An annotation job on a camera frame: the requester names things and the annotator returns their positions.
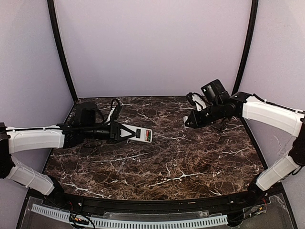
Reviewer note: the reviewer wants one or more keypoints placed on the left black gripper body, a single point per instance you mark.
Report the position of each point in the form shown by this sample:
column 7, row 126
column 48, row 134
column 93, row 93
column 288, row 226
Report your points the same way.
column 113, row 131

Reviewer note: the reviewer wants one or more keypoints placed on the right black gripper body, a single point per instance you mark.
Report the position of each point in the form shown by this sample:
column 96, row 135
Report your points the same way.
column 198, row 117

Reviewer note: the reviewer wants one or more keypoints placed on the white battery cover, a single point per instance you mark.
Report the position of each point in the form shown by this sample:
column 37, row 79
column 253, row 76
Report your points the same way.
column 186, row 122

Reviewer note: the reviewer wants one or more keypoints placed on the white remote control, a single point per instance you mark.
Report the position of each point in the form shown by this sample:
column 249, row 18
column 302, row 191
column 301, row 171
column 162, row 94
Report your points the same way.
column 141, row 135

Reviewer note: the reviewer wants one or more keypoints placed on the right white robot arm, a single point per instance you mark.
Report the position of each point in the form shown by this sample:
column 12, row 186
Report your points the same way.
column 251, row 107

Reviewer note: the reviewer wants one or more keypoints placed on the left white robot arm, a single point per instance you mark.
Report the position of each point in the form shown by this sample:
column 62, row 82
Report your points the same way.
column 14, row 140

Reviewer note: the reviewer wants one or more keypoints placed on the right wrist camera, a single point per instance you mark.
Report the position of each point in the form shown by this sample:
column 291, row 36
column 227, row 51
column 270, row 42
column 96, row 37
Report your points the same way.
column 215, row 92

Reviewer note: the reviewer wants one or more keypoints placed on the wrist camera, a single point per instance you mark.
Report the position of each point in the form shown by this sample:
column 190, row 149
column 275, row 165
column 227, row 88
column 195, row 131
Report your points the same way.
column 85, row 114
column 215, row 92

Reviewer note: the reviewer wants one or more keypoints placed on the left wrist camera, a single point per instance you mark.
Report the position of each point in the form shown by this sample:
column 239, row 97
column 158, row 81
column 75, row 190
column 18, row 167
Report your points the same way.
column 85, row 114

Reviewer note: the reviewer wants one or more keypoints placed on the black front rail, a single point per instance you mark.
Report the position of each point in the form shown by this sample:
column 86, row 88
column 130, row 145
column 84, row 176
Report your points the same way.
column 233, row 203

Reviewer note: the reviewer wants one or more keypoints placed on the white slotted cable duct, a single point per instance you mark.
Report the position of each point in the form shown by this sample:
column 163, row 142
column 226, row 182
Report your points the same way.
column 130, row 221

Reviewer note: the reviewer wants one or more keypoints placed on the right black frame post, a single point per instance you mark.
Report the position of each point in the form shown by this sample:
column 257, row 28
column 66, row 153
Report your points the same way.
column 247, row 46

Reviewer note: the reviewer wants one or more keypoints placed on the black frame post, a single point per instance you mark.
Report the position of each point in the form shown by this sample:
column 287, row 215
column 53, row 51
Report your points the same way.
column 247, row 46
column 60, row 49

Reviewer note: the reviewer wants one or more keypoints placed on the left black frame post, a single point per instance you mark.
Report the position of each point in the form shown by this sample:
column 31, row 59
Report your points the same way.
column 60, row 49

